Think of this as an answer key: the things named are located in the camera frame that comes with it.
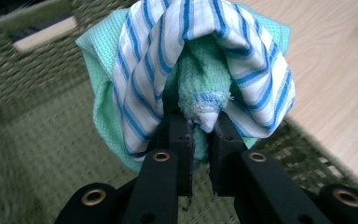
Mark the mint pet shirt striped collar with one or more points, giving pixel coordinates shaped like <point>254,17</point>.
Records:
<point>205,71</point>

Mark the green woven basket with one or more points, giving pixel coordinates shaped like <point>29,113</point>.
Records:
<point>43,140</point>

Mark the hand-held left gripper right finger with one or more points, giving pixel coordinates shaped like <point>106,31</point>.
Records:
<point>225,155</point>

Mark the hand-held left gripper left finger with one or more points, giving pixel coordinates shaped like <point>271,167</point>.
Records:
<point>185,149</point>

